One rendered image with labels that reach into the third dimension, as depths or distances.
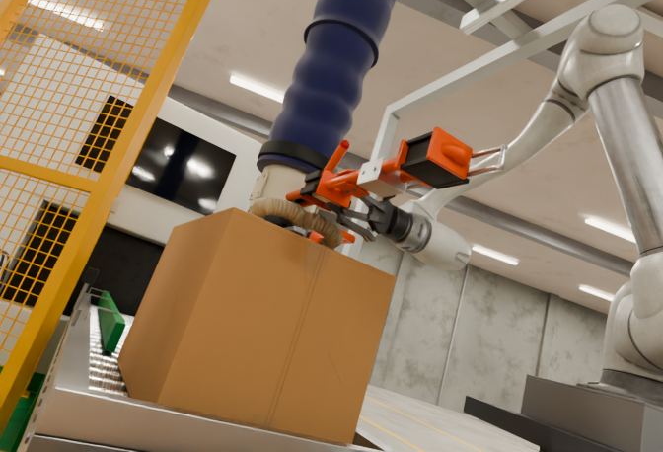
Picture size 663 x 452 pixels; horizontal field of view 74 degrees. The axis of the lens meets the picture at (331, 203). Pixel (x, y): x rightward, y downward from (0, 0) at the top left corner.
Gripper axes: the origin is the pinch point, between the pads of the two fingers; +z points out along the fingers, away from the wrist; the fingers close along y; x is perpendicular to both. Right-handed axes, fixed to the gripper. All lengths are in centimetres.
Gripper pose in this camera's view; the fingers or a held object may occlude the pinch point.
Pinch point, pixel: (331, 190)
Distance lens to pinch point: 96.3
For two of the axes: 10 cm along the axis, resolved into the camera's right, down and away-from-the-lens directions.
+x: -4.8, 1.1, 8.7
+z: -8.2, -4.1, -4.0
